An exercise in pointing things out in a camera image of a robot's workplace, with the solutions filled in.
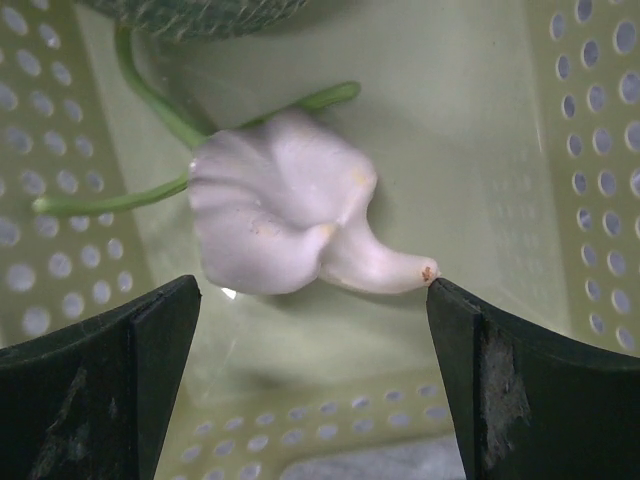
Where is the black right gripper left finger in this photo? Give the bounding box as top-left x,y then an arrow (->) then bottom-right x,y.
1,275 -> 201,480

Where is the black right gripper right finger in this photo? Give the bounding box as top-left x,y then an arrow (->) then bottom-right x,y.
426,278 -> 639,479

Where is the white toy garlic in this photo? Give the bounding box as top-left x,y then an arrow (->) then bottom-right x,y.
187,110 -> 441,295

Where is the pale green plastic basket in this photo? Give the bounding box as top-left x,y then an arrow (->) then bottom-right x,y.
1,1 -> 639,479

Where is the green netted toy melon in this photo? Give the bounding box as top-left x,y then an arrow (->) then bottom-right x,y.
82,0 -> 307,43

